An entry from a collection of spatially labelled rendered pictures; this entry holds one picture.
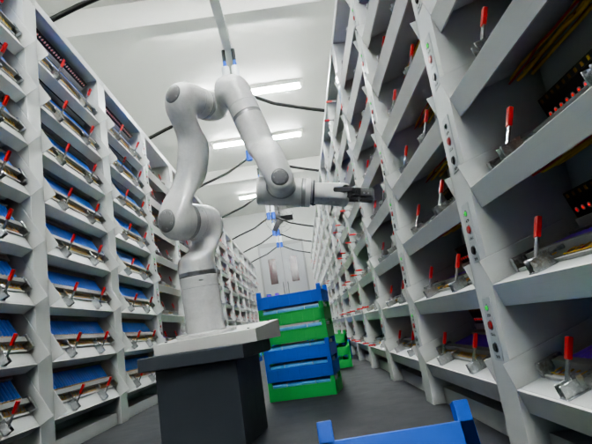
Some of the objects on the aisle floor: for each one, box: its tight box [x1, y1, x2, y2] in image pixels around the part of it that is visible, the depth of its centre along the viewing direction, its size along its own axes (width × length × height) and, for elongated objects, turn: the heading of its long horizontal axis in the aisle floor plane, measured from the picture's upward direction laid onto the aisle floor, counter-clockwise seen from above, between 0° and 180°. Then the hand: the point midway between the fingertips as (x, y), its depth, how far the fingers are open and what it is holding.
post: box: [349, 0, 482, 405], centre depth 180 cm, size 20×9×174 cm, turn 54°
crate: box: [268, 370, 344, 403], centre depth 226 cm, size 30×20×8 cm
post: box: [411, 0, 592, 444], centre depth 111 cm, size 20×9×174 cm, turn 54°
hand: (366, 195), depth 144 cm, fingers open, 3 cm apart
